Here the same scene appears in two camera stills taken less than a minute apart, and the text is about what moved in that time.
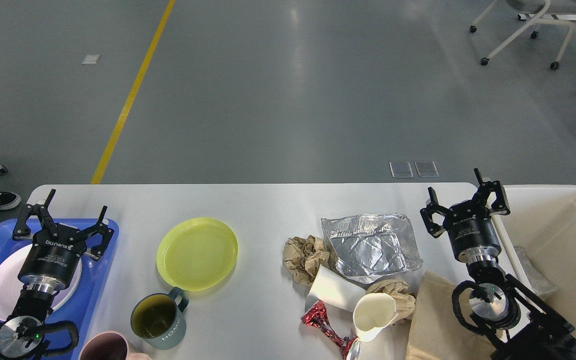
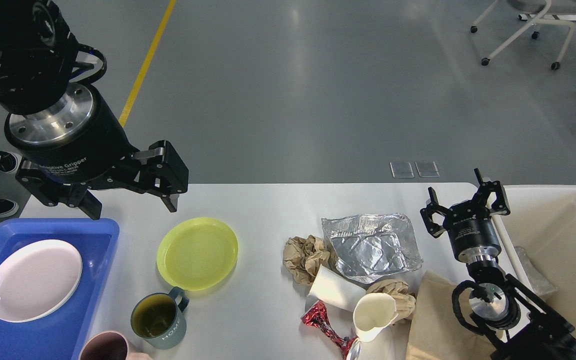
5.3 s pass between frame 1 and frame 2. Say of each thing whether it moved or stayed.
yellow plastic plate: stayed
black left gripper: moved
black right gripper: stayed
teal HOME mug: stayed
